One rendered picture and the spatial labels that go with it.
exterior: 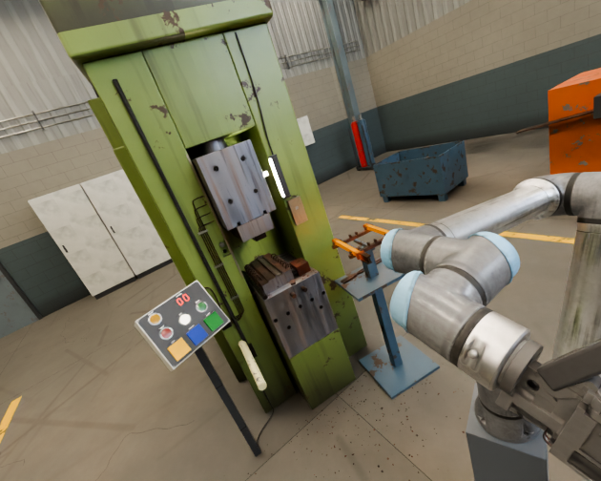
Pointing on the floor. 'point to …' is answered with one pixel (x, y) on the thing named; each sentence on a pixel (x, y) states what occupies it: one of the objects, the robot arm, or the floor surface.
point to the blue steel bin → (423, 171)
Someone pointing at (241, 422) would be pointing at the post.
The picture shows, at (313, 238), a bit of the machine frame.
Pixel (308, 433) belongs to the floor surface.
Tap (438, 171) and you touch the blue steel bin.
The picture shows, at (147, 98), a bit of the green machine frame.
